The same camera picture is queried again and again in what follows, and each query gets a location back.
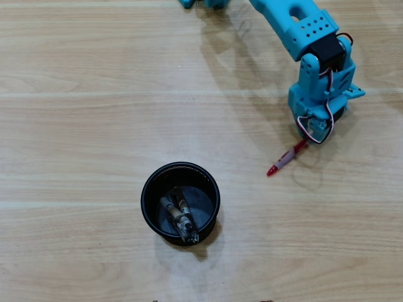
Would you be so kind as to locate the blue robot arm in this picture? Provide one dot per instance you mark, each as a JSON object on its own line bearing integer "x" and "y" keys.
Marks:
{"x": 283, "y": 19}

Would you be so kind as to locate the black retractable pen silver label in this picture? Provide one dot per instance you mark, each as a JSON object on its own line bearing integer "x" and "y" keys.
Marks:
{"x": 181, "y": 198}

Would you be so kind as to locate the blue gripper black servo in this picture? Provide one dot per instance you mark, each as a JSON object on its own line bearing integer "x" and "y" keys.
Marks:
{"x": 315, "y": 128}

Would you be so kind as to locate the clear retractable pen black clip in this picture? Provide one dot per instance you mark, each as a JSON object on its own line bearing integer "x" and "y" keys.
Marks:
{"x": 176, "y": 217}

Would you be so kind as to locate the red retractable pen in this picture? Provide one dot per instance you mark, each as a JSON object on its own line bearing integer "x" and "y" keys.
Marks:
{"x": 285, "y": 160}

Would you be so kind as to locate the black mesh pen holder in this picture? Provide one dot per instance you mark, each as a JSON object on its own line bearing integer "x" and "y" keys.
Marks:
{"x": 149, "y": 201}

